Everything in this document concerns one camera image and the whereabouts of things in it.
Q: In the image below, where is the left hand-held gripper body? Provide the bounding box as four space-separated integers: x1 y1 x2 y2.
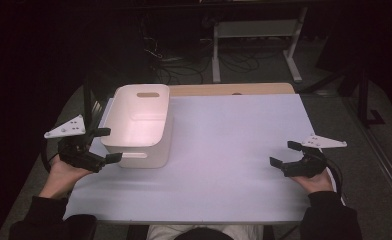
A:
43 114 107 174

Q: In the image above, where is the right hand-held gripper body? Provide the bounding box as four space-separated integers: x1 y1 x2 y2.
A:
281 134 349 179

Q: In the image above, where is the white metal desk frame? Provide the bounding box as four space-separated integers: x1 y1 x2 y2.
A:
211 6 309 84

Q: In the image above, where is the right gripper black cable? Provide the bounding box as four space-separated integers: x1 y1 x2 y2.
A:
324 157 345 198

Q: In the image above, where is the tangle of floor cables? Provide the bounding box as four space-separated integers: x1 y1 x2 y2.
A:
140 33 262 85

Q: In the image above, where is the person's right hand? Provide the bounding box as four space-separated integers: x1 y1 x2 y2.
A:
290 169 335 195

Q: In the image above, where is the black metal stand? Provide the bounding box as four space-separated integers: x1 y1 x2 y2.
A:
300 64 387 129
72 77 96 131

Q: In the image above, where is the person's torso clothing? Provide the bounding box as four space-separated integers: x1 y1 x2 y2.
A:
147 224 264 240

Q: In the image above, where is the person's left hand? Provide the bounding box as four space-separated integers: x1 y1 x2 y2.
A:
38 154 94 200

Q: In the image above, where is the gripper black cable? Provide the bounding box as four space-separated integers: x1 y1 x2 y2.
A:
324 157 345 198
39 139 60 174

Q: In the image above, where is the white plastic storage bin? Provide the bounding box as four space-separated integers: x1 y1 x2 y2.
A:
99 83 174 169

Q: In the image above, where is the pale table mat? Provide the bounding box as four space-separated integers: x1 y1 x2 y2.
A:
63 93 318 224

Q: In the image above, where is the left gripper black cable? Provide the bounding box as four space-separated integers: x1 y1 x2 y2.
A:
39 139 60 174

